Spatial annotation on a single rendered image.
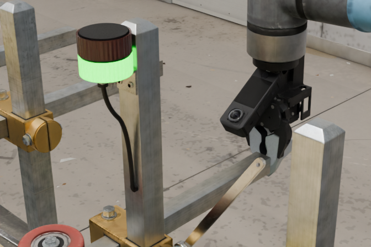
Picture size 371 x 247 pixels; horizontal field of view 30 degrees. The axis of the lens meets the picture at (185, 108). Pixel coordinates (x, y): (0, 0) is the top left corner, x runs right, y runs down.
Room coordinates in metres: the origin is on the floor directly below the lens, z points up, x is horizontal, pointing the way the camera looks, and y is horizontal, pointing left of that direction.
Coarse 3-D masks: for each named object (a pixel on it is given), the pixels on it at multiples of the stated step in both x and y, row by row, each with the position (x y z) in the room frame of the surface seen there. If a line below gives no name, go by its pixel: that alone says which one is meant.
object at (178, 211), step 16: (240, 160) 0.96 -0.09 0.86; (224, 176) 0.91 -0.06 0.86; (256, 176) 0.95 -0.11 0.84; (192, 192) 0.87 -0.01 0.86; (208, 192) 0.87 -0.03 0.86; (224, 192) 0.89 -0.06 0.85; (176, 208) 0.83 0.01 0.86; (192, 208) 0.84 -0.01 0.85; (208, 208) 0.87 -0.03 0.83; (176, 224) 0.82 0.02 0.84; (96, 240) 0.75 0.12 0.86; (112, 240) 0.75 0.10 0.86
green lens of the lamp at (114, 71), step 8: (80, 64) 0.70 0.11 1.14; (88, 64) 0.68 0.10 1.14; (96, 64) 0.68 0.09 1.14; (104, 64) 0.68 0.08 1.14; (112, 64) 0.68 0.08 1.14; (120, 64) 0.69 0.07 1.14; (128, 64) 0.70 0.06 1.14; (80, 72) 0.70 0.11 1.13; (88, 72) 0.69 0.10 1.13; (96, 72) 0.68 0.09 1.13; (104, 72) 0.68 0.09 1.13; (112, 72) 0.68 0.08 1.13; (120, 72) 0.69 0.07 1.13; (128, 72) 0.69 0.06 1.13; (88, 80) 0.69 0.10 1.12; (96, 80) 0.68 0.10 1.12; (104, 80) 0.68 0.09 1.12; (112, 80) 0.68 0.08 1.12
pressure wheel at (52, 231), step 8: (56, 224) 0.72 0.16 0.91; (32, 232) 0.71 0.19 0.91; (40, 232) 0.71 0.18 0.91; (48, 232) 0.71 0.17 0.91; (56, 232) 0.71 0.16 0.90; (64, 232) 0.71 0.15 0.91; (72, 232) 0.71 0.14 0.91; (80, 232) 0.71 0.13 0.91; (24, 240) 0.69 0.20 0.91; (32, 240) 0.69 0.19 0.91; (40, 240) 0.70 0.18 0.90; (48, 240) 0.69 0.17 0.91; (56, 240) 0.69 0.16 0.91; (64, 240) 0.69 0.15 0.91; (72, 240) 0.69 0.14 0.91; (80, 240) 0.69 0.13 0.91
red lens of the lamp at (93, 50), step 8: (80, 40) 0.69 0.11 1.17; (88, 40) 0.68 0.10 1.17; (112, 40) 0.68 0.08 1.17; (120, 40) 0.69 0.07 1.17; (128, 40) 0.70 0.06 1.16; (80, 48) 0.69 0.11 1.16; (88, 48) 0.68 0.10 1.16; (96, 48) 0.68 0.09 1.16; (104, 48) 0.68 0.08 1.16; (112, 48) 0.68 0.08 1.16; (120, 48) 0.69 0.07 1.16; (128, 48) 0.70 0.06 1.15; (80, 56) 0.69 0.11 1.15; (88, 56) 0.68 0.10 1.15; (96, 56) 0.68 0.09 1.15; (104, 56) 0.68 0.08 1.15; (112, 56) 0.68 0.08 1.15; (120, 56) 0.69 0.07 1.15
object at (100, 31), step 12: (96, 24) 0.73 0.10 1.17; (108, 24) 0.73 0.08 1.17; (120, 24) 0.73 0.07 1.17; (84, 36) 0.69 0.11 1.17; (96, 36) 0.69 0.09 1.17; (108, 36) 0.69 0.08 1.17; (120, 36) 0.69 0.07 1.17; (84, 60) 0.69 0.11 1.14; (120, 60) 0.69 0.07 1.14; (120, 84) 0.74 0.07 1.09; (132, 84) 0.72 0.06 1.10; (108, 108) 0.71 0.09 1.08; (120, 120) 0.72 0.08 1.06; (132, 168) 0.72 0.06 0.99; (132, 180) 0.72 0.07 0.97
